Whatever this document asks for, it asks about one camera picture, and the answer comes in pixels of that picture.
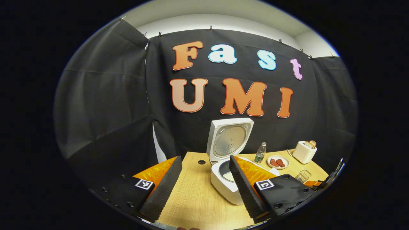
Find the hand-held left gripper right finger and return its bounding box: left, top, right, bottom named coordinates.
left=229, top=155, right=317, bottom=224

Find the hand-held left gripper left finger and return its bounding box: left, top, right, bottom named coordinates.
left=93, top=156, right=182, bottom=223

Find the wire chopstick holder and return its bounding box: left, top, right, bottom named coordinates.
left=295, top=170, right=312, bottom=184

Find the white rice cooker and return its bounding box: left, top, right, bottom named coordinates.
left=206, top=118, right=280, bottom=205

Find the clear plastic bottle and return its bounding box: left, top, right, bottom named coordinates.
left=254, top=142, right=267, bottom=164

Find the cream toaster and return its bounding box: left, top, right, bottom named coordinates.
left=292, top=141, right=318, bottom=164

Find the white round plate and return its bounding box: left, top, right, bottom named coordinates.
left=267, top=155, right=290, bottom=170

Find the black backdrop cloth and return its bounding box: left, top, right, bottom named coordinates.
left=53, top=19, right=358, bottom=192

